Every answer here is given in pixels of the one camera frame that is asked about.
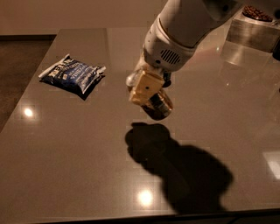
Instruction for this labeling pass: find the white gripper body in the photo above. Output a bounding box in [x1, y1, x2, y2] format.
[143, 14, 196, 72]

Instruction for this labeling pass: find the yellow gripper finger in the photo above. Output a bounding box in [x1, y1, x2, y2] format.
[129, 71, 165, 105]

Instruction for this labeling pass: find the clear gripper finger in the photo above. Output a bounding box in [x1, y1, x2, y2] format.
[126, 55, 147, 88]

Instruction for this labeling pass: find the orange soda can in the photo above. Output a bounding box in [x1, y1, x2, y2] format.
[142, 89, 173, 121]

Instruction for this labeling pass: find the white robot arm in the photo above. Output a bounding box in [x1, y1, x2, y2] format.
[126, 0, 280, 106]

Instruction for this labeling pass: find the blue Pepsi can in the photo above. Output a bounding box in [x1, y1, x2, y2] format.
[163, 73, 172, 88]

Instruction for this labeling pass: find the blue chip bag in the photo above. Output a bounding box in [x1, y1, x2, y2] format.
[38, 54, 106, 99]

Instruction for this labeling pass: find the metal snack dispenser base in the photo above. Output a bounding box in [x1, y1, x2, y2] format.
[220, 12, 280, 67]

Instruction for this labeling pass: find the jar of brown nuts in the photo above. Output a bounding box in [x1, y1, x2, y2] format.
[242, 5, 273, 22]

